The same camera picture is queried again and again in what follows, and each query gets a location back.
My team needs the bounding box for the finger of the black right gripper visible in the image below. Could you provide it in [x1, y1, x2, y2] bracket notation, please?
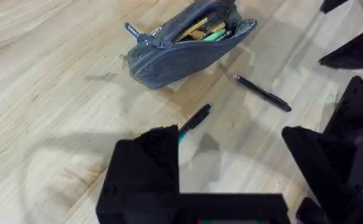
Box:
[323, 75, 363, 144]
[318, 21, 363, 75]

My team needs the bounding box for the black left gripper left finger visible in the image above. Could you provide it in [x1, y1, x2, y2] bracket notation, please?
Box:
[95, 124, 181, 224]

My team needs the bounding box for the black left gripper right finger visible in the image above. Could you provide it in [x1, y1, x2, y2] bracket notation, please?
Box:
[281, 126, 363, 224]

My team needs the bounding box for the black and teal pen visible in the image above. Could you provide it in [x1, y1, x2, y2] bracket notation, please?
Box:
[177, 103, 212, 144]

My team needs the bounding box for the blue-grey zip bag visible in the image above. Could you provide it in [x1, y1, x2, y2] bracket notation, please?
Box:
[124, 0, 258, 90]

